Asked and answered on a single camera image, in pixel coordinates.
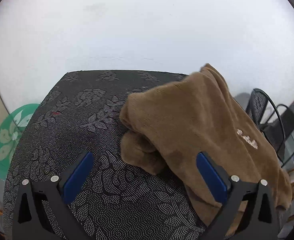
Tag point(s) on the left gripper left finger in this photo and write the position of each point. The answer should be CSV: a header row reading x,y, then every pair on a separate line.
x,y
30,220

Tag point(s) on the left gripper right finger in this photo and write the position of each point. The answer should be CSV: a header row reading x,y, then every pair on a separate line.
x,y
259,220

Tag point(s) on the brown fleece garment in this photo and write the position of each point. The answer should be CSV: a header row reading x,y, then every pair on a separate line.
x,y
170,124

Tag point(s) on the green round flower table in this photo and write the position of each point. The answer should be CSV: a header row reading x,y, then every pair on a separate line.
x,y
11,130

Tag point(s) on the black mesh chair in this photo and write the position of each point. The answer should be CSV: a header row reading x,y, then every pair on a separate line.
x,y
257,105

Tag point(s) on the black floral table cloth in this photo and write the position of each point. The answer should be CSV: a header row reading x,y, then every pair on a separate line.
x,y
117,201

